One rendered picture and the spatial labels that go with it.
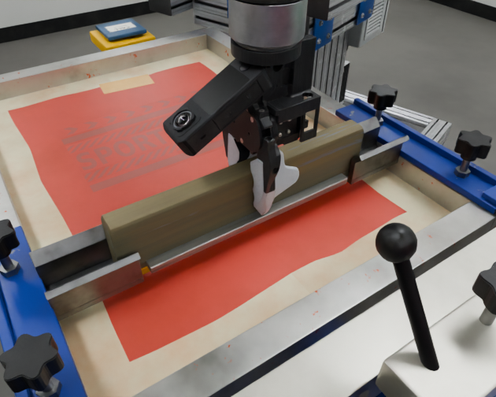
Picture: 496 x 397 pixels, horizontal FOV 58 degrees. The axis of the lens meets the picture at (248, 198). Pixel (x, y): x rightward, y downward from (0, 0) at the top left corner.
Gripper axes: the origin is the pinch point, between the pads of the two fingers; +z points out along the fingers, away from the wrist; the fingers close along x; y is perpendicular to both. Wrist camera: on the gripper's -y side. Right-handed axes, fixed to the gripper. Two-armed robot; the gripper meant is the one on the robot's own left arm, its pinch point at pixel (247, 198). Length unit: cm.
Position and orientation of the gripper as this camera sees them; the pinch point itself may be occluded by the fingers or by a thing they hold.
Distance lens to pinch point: 56.4
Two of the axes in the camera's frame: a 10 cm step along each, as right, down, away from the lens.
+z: 0.0, 7.6, 6.5
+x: -5.5, -5.5, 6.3
